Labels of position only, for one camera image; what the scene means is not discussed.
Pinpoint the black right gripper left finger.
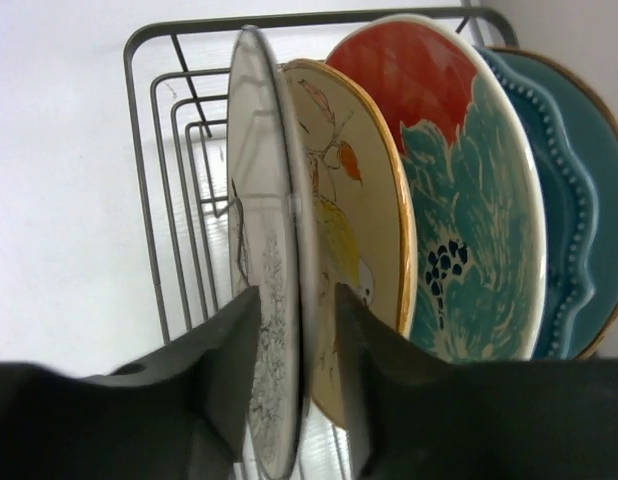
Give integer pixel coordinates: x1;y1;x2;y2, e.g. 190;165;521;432
0;287;261;479

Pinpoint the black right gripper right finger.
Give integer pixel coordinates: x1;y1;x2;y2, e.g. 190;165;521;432
335;284;618;479

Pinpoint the beige plate with bird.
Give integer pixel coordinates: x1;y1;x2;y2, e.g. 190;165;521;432
282;59;418;428

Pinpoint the cream plate with tree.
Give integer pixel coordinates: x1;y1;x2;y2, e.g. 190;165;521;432
226;25;306;479

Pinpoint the red patterned plate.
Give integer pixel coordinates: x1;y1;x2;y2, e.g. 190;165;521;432
326;14;547;363

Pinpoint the light blue flower plate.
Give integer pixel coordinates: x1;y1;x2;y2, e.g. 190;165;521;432
489;47;618;359

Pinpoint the dark teal scalloped plate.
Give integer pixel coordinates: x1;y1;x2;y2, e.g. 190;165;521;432
477;47;599;360

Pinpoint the dark wire dish rack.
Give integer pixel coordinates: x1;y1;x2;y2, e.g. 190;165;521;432
122;7;521;480

